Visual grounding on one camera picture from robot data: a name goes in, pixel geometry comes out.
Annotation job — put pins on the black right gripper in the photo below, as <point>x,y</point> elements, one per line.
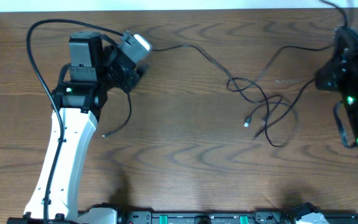
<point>328,79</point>

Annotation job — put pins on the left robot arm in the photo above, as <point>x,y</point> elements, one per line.
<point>97,65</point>

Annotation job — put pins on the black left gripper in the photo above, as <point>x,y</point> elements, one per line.
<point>134,80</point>

